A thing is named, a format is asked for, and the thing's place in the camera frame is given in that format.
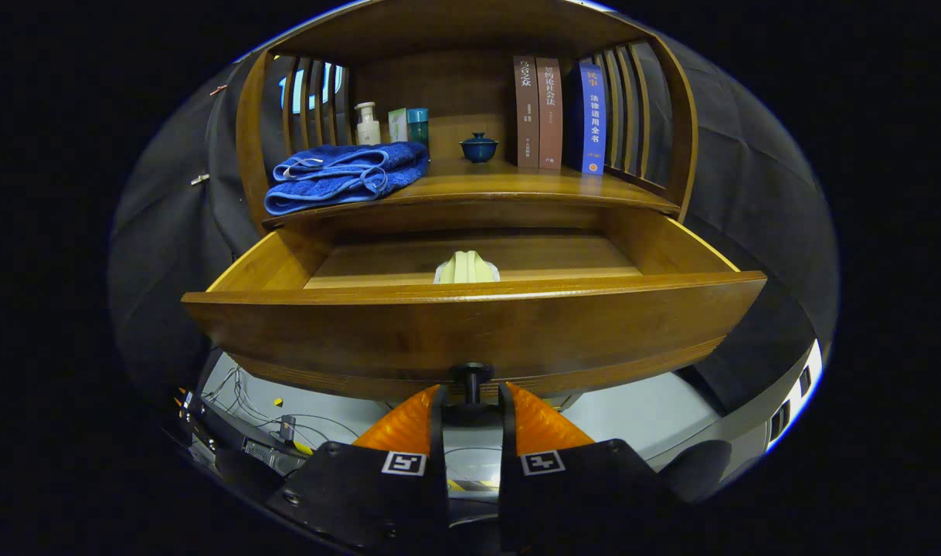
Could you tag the blue lidded teacup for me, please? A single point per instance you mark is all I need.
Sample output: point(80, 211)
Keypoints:
point(479, 149)

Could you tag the teal bottle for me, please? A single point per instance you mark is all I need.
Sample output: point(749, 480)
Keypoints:
point(418, 127)

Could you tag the yellow scrubber with white pad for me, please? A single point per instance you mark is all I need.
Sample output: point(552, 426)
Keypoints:
point(467, 268)

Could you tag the white pump bottle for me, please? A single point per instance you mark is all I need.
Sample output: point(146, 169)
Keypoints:
point(368, 131)

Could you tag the wooden drawer with black knob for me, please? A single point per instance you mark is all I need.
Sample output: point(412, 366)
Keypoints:
point(470, 332)

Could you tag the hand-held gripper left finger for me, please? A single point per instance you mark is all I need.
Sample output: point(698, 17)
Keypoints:
point(362, 494)

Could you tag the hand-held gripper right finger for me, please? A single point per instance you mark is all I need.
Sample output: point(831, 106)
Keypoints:
point(579, 494)

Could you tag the dark brown book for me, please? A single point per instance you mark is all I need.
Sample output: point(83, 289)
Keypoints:
point(526, 116)

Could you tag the wooden cabinet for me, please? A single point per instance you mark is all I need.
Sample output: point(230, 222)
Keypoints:
point(439, 31)

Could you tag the wooden countertop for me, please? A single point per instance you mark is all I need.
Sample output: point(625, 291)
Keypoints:
point(486, 181)

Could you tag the white and green tube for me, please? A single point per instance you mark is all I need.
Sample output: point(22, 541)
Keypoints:
point(397, 126)

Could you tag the reddish brown book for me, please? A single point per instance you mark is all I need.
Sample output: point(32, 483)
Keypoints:
point(550, 116)

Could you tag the blue folded towel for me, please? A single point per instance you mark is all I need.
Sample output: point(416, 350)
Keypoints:
point(339, 181)

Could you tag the black electronic box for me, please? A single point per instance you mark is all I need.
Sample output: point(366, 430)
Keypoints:
point(223, 436)

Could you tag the blue book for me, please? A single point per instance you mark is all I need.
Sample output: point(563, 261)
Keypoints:
point(592, 116)

